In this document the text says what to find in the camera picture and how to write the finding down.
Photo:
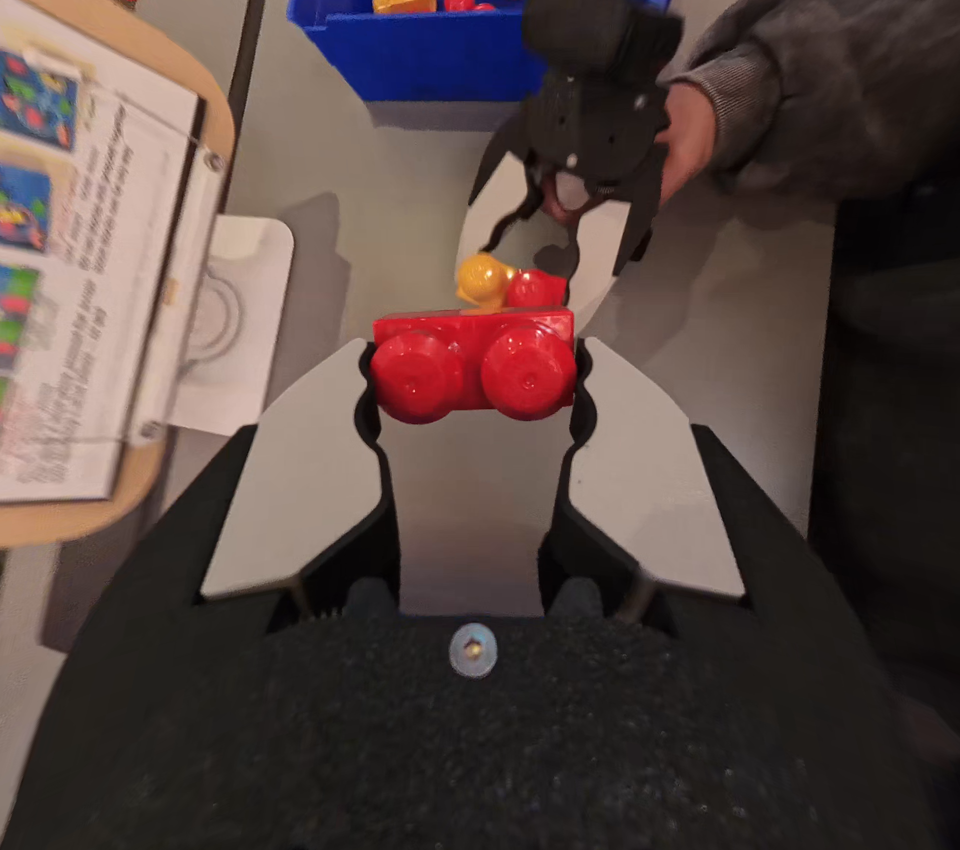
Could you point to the white document stand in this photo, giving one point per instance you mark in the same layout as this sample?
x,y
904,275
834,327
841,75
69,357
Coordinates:
x,y
255,265

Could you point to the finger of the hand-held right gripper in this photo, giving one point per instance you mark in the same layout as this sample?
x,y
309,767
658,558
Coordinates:
x,y
600,243
499,190

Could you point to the person's right forearm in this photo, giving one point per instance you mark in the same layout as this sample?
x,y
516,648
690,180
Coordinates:
x,y
825,63

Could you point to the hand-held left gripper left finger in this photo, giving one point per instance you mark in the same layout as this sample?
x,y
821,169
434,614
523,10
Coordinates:
x,y
300,490

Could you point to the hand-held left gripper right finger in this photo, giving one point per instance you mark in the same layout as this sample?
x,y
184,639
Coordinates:
x,y
645,490

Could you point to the printed instruction sheet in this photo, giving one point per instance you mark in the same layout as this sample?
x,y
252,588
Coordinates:
x,y
127,265

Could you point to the person's right hand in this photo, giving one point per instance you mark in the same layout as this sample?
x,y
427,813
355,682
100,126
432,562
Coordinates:
x,y
690,130

